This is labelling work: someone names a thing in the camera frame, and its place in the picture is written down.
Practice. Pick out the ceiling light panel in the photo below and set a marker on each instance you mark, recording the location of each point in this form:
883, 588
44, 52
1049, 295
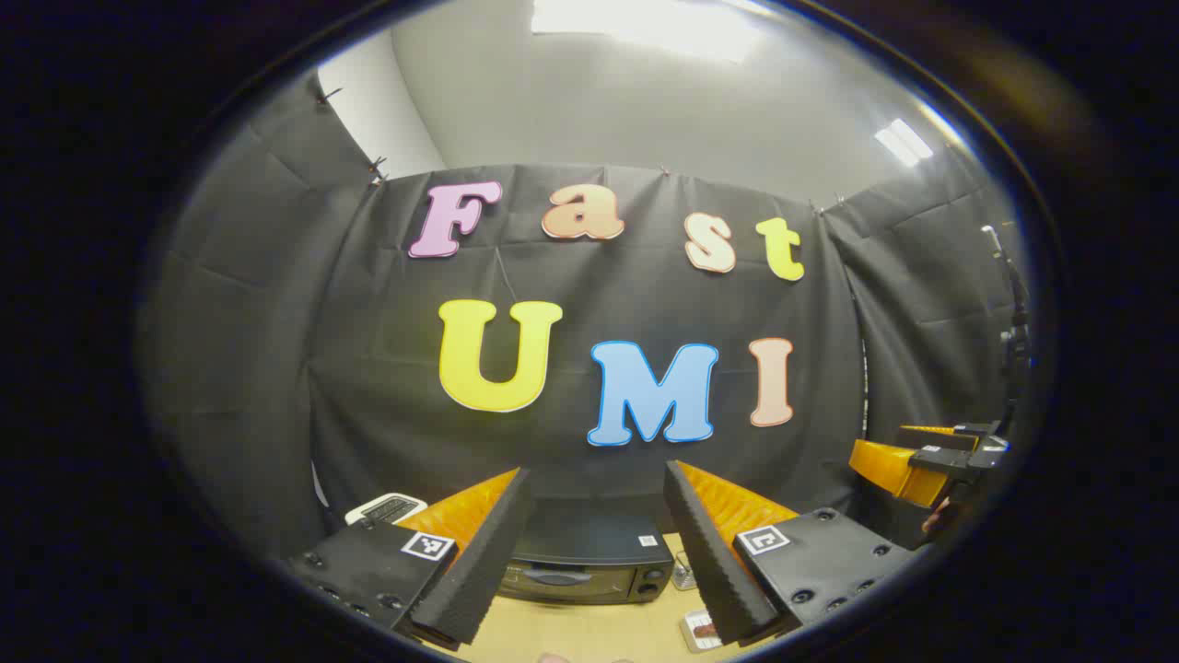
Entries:
645, 23
904, 143

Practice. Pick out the black backdrop cloth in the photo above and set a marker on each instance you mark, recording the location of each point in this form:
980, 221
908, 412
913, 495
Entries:
368, 368

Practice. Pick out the red-brown meat piece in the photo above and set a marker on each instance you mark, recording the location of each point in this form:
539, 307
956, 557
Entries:
705, 631

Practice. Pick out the metal box grater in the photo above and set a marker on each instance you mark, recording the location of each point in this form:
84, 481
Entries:
683, 575

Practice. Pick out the white toaster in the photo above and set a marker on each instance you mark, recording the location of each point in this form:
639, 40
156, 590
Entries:
387, 508

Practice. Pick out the small white rectangular tray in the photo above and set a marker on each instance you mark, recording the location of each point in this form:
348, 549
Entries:
691, 642

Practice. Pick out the dark metal stand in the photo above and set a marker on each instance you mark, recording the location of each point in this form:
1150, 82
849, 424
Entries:
1013, 304

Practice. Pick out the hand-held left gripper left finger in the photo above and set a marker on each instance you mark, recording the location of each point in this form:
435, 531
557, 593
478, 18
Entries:
484, 562

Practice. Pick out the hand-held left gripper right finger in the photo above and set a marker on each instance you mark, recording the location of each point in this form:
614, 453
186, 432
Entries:
709, 562

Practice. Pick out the black electric oven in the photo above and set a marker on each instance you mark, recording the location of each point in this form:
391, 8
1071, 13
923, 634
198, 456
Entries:
589, 543

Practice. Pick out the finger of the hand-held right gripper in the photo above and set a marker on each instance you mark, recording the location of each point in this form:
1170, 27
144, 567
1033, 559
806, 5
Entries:
889, 468
930, 436

